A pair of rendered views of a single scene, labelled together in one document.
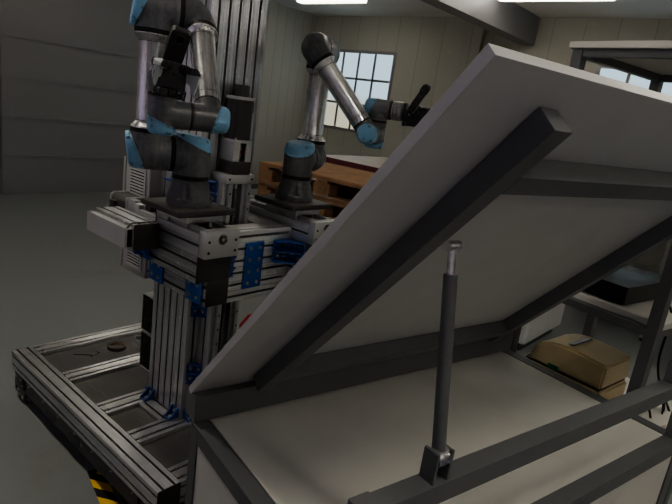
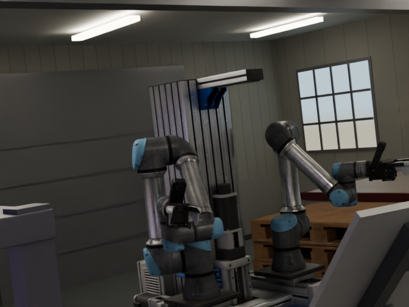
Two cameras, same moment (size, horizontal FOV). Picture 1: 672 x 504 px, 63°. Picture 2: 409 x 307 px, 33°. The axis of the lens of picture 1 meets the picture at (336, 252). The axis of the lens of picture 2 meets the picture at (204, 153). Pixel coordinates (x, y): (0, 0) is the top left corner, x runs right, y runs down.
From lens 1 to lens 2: 0.87 m
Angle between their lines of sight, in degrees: 17
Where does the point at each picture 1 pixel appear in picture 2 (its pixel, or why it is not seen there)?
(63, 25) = (34, 127)
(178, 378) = not seen: outside the picture
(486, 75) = (361, 225)
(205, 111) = (203, 225)
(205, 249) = not seen: outside the picture
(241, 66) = (220, 168)
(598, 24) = not seen: outside the picture
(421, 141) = (341, 259)
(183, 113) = (188, 231)
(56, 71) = (34, 172)
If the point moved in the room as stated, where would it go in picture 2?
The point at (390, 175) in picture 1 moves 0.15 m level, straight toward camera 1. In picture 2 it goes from (330, 279) to (322, 298)
